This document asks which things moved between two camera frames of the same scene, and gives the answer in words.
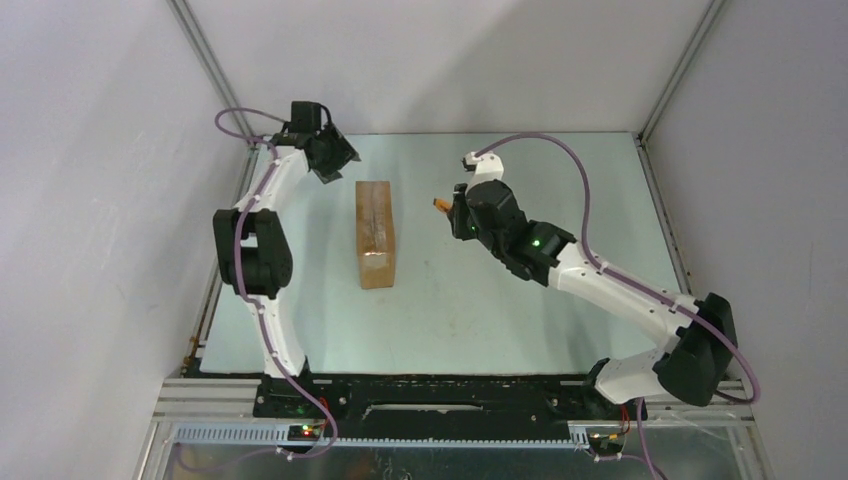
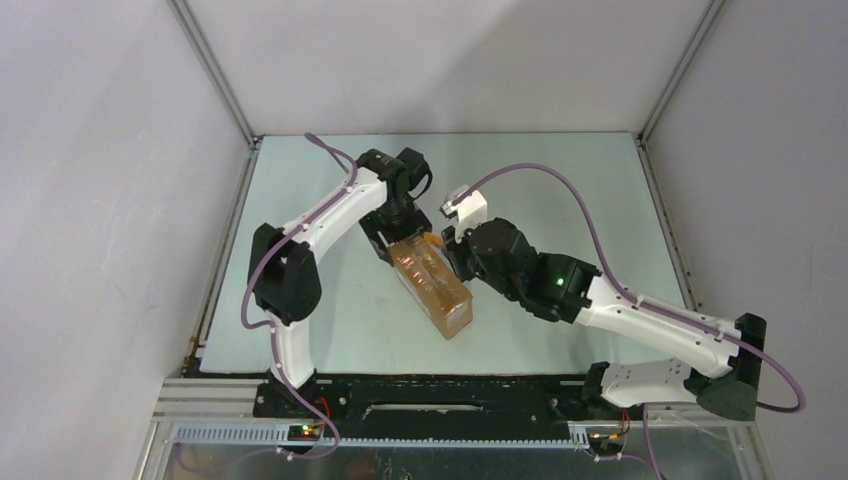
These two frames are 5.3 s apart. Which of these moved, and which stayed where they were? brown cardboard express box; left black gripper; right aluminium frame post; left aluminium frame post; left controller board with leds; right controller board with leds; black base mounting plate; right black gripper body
Moved: left black gripper; brown cardboard express box; right black gripper body
Stayed: left controller board with leds; right aluminium frame post; right controller board with leds; left aluminium frame post; black base mounting plate
